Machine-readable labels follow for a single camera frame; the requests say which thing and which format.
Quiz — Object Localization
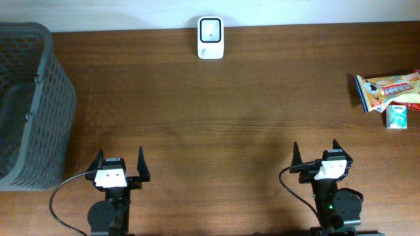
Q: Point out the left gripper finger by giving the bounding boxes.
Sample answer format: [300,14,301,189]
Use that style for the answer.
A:
[87,149,104,171]
[136,146,150,182]

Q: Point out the large yellow snack bag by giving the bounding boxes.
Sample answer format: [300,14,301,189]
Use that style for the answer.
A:
[355,70,419,113]

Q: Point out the teal tissue pack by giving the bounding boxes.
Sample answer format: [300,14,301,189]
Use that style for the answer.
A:
[386,105,408,129]

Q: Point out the red snack packet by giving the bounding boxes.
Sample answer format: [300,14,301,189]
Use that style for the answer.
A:
[406,69,419,110]

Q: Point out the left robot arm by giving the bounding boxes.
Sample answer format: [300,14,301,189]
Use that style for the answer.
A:
[85,147,150,236]

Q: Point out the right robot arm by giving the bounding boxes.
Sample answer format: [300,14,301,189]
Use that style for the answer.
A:
[289,140,364,235]

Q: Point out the white barcode scanner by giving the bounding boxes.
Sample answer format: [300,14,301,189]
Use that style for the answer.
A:
[197,16,224,60]

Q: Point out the grey plastic mesh basket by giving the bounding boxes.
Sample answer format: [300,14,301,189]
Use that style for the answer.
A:
[1,22,77,191]

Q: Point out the right black cable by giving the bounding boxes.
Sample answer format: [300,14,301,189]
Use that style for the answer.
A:
[278,160,326,230]

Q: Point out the black cable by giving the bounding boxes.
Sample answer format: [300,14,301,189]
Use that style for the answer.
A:
[278,160,326,230]
[49,170,91,236]

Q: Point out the left black cable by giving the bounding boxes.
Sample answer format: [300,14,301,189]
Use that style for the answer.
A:
[49,170,91,236]

